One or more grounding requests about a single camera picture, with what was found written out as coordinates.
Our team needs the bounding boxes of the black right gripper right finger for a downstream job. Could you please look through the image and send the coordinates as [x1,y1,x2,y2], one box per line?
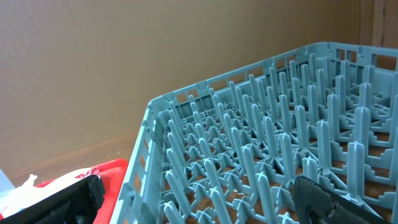
[292,175,389,224]

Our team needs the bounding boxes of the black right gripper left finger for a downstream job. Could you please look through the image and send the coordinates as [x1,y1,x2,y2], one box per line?
[1,175,106,224]

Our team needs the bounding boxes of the white paper napkin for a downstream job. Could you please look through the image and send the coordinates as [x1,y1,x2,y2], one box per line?
[1,168,99,219]

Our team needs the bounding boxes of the grey plastic dishwasher rack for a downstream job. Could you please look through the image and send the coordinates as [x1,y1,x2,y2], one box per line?
[111,42,397,223]

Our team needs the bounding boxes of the light blue round plate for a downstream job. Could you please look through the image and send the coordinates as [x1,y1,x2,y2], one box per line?
[0,170,15,198]

